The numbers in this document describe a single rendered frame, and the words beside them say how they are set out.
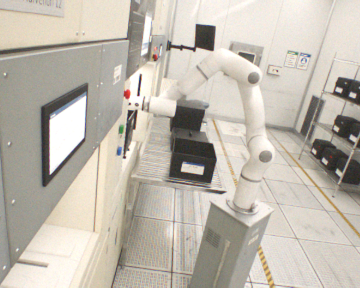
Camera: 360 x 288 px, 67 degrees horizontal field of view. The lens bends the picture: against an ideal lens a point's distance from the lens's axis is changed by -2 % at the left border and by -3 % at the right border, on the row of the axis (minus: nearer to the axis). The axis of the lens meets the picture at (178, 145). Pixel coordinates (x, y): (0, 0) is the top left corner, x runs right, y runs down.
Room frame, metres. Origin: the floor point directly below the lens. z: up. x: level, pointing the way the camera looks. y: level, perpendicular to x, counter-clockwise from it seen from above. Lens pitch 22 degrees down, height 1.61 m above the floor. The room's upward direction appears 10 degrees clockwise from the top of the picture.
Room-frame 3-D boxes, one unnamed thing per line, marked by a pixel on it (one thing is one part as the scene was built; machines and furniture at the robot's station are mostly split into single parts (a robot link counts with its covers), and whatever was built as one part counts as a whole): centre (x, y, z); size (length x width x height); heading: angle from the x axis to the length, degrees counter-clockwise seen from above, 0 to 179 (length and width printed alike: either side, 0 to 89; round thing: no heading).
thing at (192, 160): (1.71, -0.11, 0.85); 0.28 x 0.28 x 0.17; 3
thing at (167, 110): (1.38, 0.11, 1.25); 0.13 x 0.09 x 0.08; 93
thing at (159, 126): (2.16, -0.01, 0.38); 1.30 x 0.60 x 0.76; 3
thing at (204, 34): (3.46, 0.07, 1.57); 0.53 x 0.40 x 0.36; 93
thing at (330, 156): (3.82, -2.28, 0.31); 0.30 x 0.28 x 0.26; 3
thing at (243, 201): (1.40, -0.43, 0.85); 0.19 x 0.19 x 0.18
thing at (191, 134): (2.15, -0.08, 0.83); 0.29 x 0.29 x 0.13; 6
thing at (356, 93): (3.83, -2.32, 1.31); 0.30 x 0.28 x 0.26; 2
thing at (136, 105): (1.37, 0.25, 1.25); 0.11 x 0.10 x 0.07; 93
